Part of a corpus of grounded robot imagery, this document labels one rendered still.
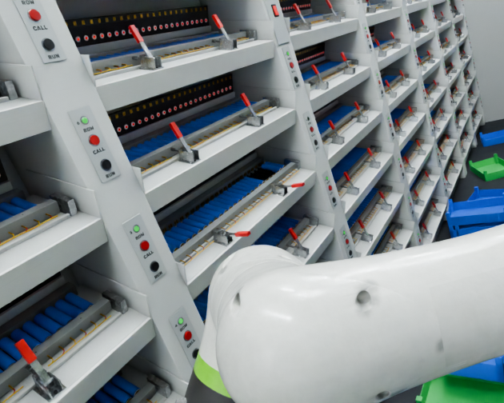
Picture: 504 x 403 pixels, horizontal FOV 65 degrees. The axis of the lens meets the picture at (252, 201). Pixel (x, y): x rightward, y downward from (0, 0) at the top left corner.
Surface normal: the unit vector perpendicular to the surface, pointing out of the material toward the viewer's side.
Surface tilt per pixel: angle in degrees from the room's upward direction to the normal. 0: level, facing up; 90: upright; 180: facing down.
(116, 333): 20
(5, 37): 90
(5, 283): 110
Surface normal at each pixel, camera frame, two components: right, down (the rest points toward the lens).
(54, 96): 0.77, -0.10
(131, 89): 0.84, 0.22
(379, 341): 0.22, -0.17
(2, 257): -0.05, -0.88
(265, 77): -0.53, 0.43
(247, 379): -0.57, 0.11
